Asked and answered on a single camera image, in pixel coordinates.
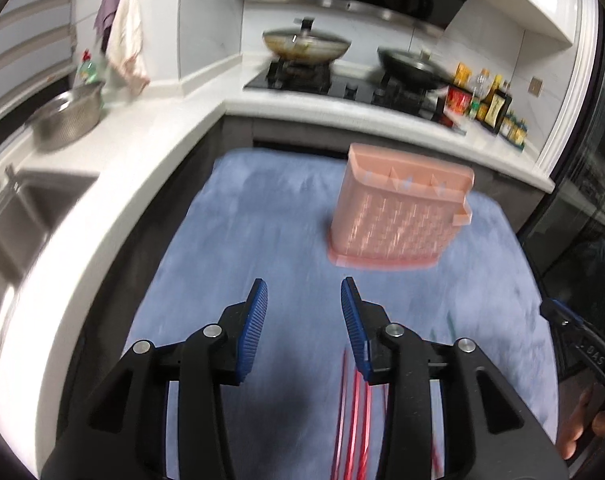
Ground red chopstick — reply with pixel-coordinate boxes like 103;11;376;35
355;380;374;480
333;350;352;480

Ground steel colander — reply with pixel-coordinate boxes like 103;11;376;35
25;80;107;152

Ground person's right hand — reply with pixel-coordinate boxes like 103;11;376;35
556;389;605;462

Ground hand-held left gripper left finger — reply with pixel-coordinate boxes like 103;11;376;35
42;278;269;480

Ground steel sink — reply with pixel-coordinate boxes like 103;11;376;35
0;167;100;321

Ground pink plastic utensil holder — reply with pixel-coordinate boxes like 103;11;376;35
326;143;476;272

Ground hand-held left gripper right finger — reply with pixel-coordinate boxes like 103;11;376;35
340;276;569;480

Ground window blinds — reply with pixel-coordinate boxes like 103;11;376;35
0;0;79;128

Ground glass wok lid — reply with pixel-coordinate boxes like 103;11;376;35
263;16;352;50

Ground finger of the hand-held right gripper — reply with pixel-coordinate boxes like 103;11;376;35
539;298;585;341

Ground grey base cabinet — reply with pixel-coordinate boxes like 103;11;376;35
175;112;354;201

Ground black gas stove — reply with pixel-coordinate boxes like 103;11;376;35
243;59;469;136

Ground green dish soap bottle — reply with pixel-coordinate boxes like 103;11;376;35
76;49;108;106

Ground dark soy sauce bottle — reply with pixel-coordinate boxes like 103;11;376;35
479;75;513;133

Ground black wok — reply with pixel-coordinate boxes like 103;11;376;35
377;47;457;92

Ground white pink hanging towel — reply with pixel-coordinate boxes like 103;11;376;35
105;0;151;94

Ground steel faucet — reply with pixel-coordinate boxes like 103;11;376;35
0;162;19;223

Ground black framed glass door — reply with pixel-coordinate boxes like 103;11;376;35
516;0;605;411

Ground red instant noodle cup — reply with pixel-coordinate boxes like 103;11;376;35
445;85;476;120

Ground seasoning jar set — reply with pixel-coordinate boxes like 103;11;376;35
499;110;529;149

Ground steel wok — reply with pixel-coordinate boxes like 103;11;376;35
262;30;353;64

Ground blue plush mat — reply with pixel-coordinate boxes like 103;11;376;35
130;149;558;480

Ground clear plastic bottle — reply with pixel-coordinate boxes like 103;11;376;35
471;70;489;103

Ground purple hanging cloth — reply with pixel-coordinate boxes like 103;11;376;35
93;0;129;54

